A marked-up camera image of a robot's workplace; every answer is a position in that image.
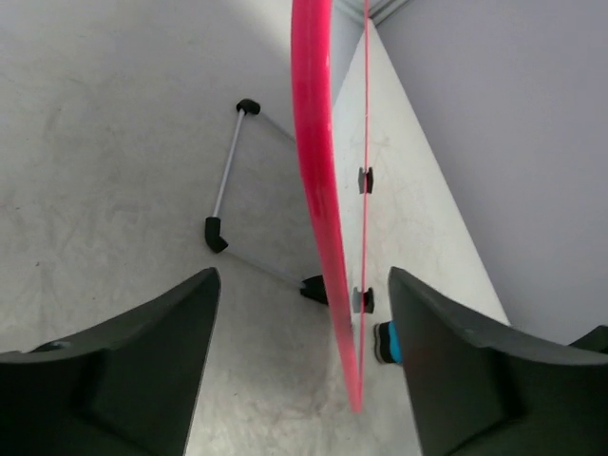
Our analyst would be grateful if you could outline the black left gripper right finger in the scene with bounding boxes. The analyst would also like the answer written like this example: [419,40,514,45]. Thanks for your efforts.
[388,268,607,455]

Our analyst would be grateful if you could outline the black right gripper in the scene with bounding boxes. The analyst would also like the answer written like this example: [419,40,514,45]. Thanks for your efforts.
[570,325,608,354]

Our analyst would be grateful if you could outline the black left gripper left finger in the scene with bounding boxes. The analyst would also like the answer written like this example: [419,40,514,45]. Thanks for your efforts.
[1,268,220,455]

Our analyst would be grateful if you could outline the blue whiteboard eraser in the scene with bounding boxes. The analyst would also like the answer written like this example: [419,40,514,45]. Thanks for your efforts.
[373,320,403,365]

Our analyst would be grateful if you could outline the metal whiteboard stand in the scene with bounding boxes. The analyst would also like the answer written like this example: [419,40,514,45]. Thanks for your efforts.
[204,98,376,314]

